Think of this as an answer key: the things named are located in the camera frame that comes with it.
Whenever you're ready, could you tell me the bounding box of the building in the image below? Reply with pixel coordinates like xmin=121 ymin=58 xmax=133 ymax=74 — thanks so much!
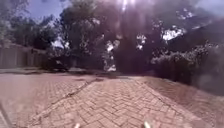
xmin=166 ymin=19 xmax=224 ymax=55

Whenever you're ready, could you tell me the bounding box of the green hedge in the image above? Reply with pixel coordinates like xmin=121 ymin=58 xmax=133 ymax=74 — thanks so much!
xmin=149 ymin=42 xmax=224 ymax=97

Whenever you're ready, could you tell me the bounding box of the red brick path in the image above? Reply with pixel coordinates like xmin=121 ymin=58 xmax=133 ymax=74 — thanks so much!
xmin=28 ymin=75 xmax=224 ymax=128

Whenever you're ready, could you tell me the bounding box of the wooden fence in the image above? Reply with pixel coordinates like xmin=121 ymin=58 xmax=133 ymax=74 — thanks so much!
xmin=0 ymin=44 xmax=51 ymax=70

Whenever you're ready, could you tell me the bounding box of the row of trees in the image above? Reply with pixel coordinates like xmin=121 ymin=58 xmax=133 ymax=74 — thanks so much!
xmin=0 ymin=0 xmax=188 ymax=73

